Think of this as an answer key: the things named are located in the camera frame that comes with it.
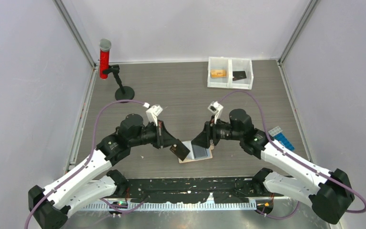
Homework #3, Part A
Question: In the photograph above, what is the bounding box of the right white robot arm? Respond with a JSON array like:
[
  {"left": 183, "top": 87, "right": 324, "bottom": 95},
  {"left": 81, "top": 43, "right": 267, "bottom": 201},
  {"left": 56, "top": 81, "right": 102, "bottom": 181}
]
[{"left": 191, "top": 109, "right": 355, "bottom": 224}]

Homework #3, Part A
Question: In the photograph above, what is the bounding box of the white two-compartment bin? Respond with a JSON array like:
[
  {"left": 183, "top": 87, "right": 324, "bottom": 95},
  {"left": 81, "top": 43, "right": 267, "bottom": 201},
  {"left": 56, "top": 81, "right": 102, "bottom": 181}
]
[{"left": 207, "top": 57, "right": 254, "bottom": 90}]

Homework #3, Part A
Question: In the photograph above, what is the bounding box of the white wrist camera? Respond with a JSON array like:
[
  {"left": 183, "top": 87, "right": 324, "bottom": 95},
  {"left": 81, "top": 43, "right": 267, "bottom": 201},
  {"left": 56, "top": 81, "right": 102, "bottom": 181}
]
[
  {"left": 143, "top": 103, "right": 163, "bottom": 126},
  {"left": 207, "top": 101, "right": 224, "bottom": 124}
]

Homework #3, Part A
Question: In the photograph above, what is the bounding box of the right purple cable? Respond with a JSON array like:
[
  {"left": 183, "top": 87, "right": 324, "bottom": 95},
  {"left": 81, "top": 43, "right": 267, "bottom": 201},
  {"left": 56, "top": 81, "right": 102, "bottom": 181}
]
[{"left": 217, "top": 90, "right": 366, "bottom": 214}]

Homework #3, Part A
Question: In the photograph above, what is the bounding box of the purple cable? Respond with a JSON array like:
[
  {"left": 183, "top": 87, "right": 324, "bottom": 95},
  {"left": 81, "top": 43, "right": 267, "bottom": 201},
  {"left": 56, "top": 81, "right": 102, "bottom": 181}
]
[
  {"left": 23, "top": 100, "right": 151, "bottom": 229},
  {"left": 217, "top": 90, "right": 366, "bottom": 214}
]

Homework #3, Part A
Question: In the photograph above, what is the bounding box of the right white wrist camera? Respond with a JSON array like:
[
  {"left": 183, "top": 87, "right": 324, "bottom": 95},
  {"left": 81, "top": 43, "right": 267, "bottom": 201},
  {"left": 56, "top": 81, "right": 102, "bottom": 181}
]
[{"left": 207, "top": 101, "right": 224, "bottom": 124}]

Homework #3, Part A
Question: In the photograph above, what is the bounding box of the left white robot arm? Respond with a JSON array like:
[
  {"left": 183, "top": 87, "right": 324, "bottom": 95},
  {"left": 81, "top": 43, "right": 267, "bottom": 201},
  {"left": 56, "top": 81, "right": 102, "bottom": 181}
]
[{"left": 27, "top": 114, "right": 181, "bottom": 229}]

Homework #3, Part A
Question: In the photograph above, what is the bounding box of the black stand with round base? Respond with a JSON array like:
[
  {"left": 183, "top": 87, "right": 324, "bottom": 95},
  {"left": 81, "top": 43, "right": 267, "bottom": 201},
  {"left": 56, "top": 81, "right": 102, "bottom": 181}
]
[{"left": 102, "top": 64, "right": 135, "bottom": 101}]

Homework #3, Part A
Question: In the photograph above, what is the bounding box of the gold card in bin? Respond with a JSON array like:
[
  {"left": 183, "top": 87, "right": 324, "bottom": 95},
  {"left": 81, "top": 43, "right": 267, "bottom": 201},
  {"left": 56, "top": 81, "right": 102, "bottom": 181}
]
[{"left": 210, "top": 69, "right": 227, "bottom": 78}]

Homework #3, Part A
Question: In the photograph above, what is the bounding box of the black card in bin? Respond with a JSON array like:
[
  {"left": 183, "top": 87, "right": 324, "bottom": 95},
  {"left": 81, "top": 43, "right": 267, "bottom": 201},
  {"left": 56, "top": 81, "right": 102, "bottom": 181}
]
[{"left": 233, "top": 71, "right": 247, "bottom": 81}]

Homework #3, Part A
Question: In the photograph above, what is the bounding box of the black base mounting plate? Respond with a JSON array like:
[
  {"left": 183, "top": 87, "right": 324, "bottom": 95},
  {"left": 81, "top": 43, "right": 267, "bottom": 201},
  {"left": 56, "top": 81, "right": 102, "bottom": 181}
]
[{"left": 96, "top": 177, "right": 285, "bottom": 205}]

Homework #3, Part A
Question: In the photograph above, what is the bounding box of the black VIP credit card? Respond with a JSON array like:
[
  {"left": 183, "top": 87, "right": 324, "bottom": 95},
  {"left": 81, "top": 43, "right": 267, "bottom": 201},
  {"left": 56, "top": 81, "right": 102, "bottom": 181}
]
[{"left": 169, "top": 139, "right": 191, "bottom": 161}]

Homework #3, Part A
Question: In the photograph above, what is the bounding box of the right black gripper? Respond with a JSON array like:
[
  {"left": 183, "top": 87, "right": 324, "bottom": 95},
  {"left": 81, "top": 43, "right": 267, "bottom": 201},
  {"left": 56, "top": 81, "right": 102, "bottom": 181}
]
[{"left": 191, "top": 115, "right": 243, "bottom": 149}]

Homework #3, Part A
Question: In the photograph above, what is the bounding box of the red cylinder with grey cap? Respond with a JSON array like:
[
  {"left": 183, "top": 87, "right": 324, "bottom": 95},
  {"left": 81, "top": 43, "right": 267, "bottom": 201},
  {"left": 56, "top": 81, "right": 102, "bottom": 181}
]
[{"left": 99, "top": 38, "right": 112, "bottom": 79}]

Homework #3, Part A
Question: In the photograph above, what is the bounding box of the colourful toy brick assembly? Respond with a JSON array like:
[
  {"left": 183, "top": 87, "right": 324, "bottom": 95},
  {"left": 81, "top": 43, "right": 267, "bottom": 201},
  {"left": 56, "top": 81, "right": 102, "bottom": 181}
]
[{"left": 268, "top": 126, "right": 295, "bottom": 151}]

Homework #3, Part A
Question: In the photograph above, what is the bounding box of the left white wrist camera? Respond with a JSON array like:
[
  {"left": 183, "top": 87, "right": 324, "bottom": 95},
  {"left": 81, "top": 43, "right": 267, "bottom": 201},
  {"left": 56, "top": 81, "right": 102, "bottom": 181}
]
[{"left": 143, "top": 103, "right": 163, "bottom": 126}]

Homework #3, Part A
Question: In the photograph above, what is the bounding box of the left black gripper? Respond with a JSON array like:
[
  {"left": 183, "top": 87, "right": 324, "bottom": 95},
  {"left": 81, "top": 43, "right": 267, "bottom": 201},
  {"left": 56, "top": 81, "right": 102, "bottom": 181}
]
[{"left": 129, "top": 120, "right": 178, "bottom": 149}]

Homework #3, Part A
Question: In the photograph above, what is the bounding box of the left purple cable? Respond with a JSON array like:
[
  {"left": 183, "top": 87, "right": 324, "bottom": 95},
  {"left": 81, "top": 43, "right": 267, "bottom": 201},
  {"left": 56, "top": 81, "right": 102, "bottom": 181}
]
[{"left": 23, "top": 100, "right": 151, "bottom": 229}]

